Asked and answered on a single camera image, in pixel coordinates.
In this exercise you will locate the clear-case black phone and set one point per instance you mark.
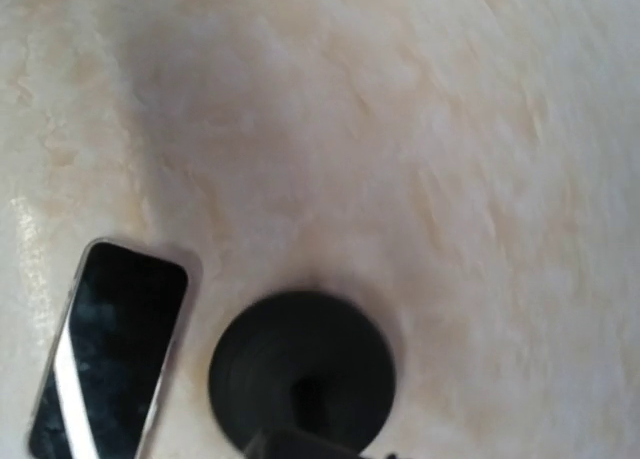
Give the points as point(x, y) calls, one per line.
point(111, 355)

